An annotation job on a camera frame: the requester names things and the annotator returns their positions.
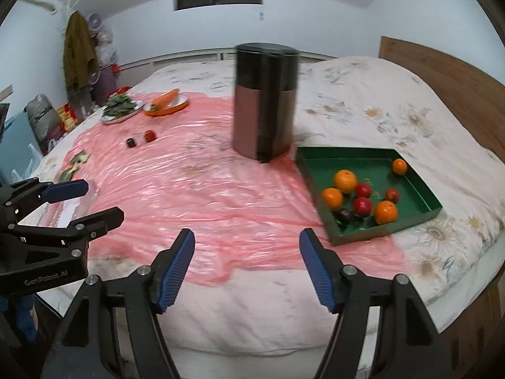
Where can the small orange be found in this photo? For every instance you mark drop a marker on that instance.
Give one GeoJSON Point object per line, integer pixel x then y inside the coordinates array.
{"type": "Point", "coordinates": [399, 166]}

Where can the bok choy leaf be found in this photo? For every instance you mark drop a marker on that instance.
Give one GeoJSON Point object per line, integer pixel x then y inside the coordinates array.
{"type": "Point", "coordinates": [81, 158]}
{"type": "Point", "coordinates": [69, 173]}

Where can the green tray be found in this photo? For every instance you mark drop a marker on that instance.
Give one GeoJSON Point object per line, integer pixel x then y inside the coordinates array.
{"type": "Point", "coordinates": [367, 166]}

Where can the person's left hand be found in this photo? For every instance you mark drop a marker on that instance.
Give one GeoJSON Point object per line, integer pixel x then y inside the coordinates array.
{"type": "Point", "coordinates": [25, 316]}

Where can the white wall pipe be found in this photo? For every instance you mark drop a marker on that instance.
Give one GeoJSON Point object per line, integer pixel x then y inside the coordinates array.
{"type": "Point", "coordinates": [37, 3]}

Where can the purple bin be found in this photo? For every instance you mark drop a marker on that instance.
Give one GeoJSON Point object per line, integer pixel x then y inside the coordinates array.
{"type": "Point", "coordinates": [104, 87]}

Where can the black copper electric kettle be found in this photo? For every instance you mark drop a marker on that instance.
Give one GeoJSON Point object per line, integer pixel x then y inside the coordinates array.
{"type": "Point", "coordinates": [256, 118]}

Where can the leafy greens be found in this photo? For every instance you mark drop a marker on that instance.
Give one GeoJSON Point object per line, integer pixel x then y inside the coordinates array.
{"type": "Point", "coordinates": [118, 104]}

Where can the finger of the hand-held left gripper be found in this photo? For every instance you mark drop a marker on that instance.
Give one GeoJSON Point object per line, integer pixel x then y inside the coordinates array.
{"type": "Point", "coordinates": [98, 221]}
{"type": "Point", "coordinates": [65, 190]}

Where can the clear plastic bags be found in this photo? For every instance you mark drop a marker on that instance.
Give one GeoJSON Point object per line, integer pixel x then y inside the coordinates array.
{"type": "Point", "coordinates": [107, 47]}

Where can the red packages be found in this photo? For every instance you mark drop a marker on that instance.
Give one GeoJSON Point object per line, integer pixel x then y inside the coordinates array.
{"type": "Point", "coordinates": [67, 116]}

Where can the red apple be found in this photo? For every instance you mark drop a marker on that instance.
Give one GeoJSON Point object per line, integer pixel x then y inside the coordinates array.
{"type": "Point", "coordinates": [392, 195]}
{"type": "Point", "coordinates": [362, 205]}
{"type": "Point", "coordinates": [363, 190]}

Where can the dark plum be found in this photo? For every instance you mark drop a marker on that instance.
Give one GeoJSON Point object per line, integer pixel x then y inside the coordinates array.
{"type": "Point", "coordinates": [131, 142]}
{"type": "Point", "coordinates": [344, 215]}

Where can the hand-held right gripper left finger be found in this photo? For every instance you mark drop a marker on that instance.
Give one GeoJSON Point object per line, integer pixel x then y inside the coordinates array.
{"type": "Point", "coordinates": [179, 268]}

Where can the red plum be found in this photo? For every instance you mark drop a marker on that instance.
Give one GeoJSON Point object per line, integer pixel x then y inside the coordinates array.
{"type": "Point", "coordinates": [149, 135]}

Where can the pink plastic sheet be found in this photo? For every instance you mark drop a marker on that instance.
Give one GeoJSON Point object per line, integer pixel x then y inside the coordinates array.
{"type": "Point", "coordinates": [217, 205]}

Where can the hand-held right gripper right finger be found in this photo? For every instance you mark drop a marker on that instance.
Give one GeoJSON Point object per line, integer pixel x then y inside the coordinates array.
{"type": "Point", "coordinates": [317, 272]}

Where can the white coat rack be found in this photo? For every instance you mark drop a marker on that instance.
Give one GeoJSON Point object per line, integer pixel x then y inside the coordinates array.
{"type": "Point", "coordinates": [63, 8]}

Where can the white plastic bag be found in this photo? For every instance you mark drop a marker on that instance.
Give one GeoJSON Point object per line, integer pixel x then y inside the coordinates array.
{"type": "Point", "coordinates": [29, 162]}

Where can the orange rimmed plate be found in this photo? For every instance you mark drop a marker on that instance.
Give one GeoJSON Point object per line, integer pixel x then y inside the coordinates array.
{"type": "Point", "coordinates": [178, 104]}

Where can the olive coat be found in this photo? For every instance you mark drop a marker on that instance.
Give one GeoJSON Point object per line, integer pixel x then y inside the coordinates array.
{"type": "Point", "coordinates": [79, 51]}

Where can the grey bag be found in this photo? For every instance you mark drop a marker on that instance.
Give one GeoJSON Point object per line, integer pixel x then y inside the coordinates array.
{"type": "Point", "coordinates": [41, 114]}

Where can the white plate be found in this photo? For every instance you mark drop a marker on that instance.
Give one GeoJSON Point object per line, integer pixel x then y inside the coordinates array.
{"type": "Point", "coordinates": [133, 113]}

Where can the wooden bed headboard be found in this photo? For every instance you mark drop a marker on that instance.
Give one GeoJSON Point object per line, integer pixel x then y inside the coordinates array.
{"type": "Point", "coordinates": [453, 79]}

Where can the carrot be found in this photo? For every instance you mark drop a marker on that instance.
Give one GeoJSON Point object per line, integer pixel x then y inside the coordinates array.
{"type": "Point", "coordinates": [165, 98]}

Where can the small fan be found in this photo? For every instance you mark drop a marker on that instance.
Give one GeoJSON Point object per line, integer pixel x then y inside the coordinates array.
{"type": "Point", "coordinates": [94, 21]}

